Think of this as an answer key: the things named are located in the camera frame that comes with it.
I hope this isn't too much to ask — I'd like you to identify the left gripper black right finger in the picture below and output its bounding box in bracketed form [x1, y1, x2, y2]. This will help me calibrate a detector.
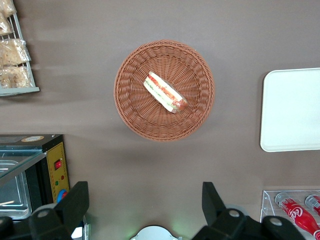
[191, 181, 305, 240]

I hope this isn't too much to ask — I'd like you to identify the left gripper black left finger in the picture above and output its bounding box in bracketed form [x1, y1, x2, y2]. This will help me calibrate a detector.
[0, 181, 90, 240]

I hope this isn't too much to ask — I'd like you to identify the triangle sandwich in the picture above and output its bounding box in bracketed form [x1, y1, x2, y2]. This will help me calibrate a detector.
[142, 71, 188, 115]

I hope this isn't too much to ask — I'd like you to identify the brown round wicker basket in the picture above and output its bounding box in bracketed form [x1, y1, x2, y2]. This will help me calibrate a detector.
[113, 39, 216, 143]

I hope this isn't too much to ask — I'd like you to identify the beige plastic tray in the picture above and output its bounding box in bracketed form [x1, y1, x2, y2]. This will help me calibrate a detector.
[259, 67, 320, 153]

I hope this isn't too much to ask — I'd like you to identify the grey metal box device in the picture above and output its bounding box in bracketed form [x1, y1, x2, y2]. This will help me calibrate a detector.
[70, 216, 91, 240]

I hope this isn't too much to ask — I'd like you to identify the black food warmer appliance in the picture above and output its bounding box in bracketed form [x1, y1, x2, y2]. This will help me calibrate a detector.
[0, 134, 71, 221]

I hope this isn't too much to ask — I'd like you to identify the clear acrylic bottle rack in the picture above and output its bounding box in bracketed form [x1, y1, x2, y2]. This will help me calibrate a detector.
[259, 189, 320, 240]

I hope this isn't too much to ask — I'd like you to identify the steel warmer pan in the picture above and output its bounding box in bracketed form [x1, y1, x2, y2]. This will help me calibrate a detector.
[0, 159, 33, 220]

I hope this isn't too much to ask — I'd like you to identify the red cola bottle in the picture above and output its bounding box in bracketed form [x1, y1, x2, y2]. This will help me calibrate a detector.
[304, 194, 320, 217]
[274, 191, 320, 240]

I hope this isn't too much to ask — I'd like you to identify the clear bag of crackers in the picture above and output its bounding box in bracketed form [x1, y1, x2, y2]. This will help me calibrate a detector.
[0, 65, 34, 89]
[0, 0, 17, 16]
[0, 38, 32, 67]
[0, 11, 14, 36]

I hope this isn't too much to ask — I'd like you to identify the grey wire snack rack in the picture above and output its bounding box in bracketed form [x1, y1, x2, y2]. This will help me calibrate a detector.
[0, 0, 41, 97]

